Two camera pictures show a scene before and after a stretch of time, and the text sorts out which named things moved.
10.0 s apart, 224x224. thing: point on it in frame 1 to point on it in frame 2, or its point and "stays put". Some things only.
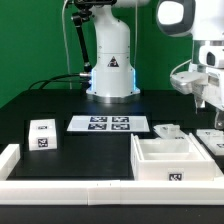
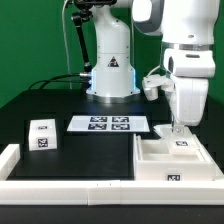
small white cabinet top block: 42,134 stays put
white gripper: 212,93 to 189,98
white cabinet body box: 170,159 stays put
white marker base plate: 108,123 stays put
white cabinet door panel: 170,131 to 184,145
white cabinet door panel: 213,139 to 164,131
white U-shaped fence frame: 64,192 stays put
